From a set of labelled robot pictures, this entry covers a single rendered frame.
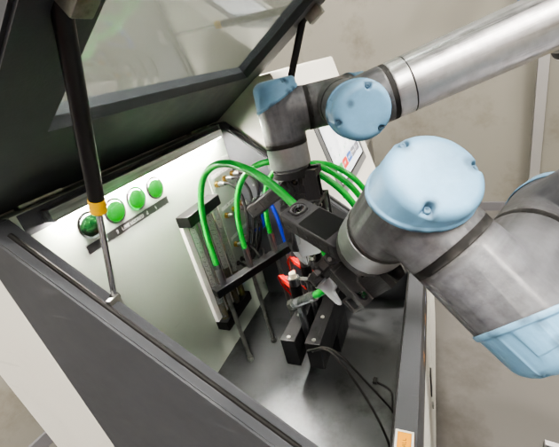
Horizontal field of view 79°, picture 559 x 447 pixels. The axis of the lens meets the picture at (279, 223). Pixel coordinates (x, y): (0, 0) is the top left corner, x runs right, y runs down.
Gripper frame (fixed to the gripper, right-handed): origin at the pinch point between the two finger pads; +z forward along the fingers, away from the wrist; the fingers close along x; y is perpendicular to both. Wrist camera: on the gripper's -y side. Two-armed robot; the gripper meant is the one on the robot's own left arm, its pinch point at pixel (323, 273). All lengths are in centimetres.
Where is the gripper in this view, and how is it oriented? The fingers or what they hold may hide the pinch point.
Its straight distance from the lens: 58.1
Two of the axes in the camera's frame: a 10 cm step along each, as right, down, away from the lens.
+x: 7.5, -5.8, 3.0
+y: 6.5, 7.1, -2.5
